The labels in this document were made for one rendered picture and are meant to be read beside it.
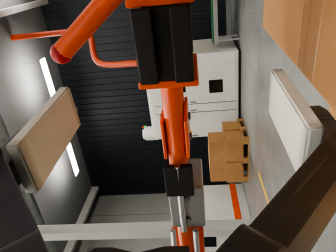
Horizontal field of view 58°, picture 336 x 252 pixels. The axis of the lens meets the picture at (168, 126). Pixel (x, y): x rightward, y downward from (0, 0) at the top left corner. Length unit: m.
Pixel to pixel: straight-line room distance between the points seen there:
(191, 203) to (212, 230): 2.88
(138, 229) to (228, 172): 4.41
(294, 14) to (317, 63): 0.08
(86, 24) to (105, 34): 10.99
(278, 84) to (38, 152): 0.13
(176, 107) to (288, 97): 0.17
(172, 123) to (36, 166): 0.19
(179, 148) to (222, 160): 6.91
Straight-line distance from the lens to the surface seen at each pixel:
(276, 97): 0.19
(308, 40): 0.33
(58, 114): 0.19
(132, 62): 7.61
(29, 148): 0.17
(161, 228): 3.31
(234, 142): 6.98
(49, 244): 8.18
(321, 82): 0.30
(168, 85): 0.30
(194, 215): 0.41
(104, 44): 11.37
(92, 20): 0.32
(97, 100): 12.21
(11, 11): 9.66
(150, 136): 8.83
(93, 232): 3.47
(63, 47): 0.34
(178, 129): 0.33
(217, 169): 7.41
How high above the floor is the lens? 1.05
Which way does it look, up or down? 6 degrees up
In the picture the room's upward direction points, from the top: 94 degrees counter-clockwise
